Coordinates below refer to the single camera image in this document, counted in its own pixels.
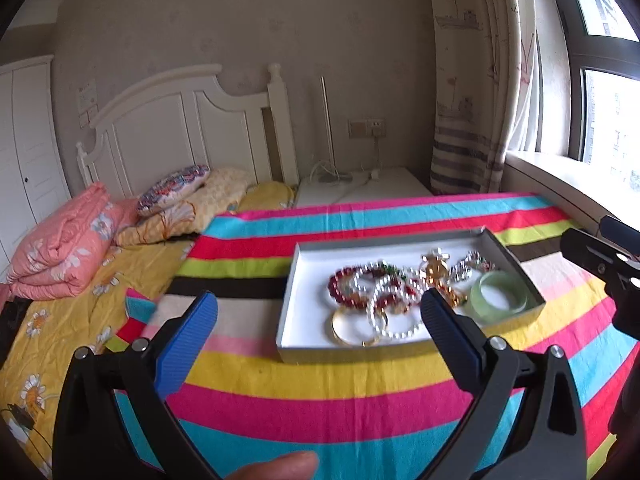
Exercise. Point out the green jade bangle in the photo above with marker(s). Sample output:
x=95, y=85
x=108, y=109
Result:
x=496, y=296

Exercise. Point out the gold bangle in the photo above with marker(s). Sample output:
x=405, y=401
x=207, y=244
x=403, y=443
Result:
x=351, y=328

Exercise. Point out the wall socket plate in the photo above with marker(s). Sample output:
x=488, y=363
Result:
x=367, y=128

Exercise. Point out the embroidered round cushion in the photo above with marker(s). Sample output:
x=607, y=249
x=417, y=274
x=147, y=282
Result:
x=171, y=189

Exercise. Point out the white bedside table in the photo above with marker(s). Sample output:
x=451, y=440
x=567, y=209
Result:
x=366, y=186

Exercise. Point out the grey cardboard tray box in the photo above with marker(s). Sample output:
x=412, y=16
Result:
x=381, y=276

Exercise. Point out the gloved left hand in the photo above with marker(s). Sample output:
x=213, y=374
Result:
x=294, y=466

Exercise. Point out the yellow patterned pillow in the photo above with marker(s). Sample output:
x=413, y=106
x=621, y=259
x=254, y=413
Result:
x=222, y=191

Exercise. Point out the colourful striped cloth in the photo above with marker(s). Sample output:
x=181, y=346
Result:
x=283, y=372

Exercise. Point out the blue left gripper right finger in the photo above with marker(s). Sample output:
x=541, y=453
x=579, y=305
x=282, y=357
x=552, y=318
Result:
x=456, y=338

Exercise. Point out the patterned striped curtain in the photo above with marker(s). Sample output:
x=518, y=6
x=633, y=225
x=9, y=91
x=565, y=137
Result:
x=486, y=57

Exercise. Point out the window frame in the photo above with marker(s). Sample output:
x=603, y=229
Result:
x=602, y=40

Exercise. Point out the white wardrobe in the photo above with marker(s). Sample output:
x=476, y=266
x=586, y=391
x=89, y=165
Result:
x=33, y=183

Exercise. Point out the white bed headboard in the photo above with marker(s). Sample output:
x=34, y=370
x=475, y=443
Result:
x=184, y=117

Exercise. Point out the pink floral folded quilt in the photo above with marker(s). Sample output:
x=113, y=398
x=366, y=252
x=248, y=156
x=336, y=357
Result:
x=60, y=255

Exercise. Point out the yellow floral bedsheet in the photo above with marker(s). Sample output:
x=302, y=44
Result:
x=75, y=319

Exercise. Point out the silver leaf brooch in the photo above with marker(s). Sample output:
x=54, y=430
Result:
x=464, y=268

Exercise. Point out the white desk lamp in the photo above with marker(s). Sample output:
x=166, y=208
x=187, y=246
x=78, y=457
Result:
x=326, y=171

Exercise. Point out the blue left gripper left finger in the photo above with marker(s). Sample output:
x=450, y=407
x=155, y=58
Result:
x=179, y=342

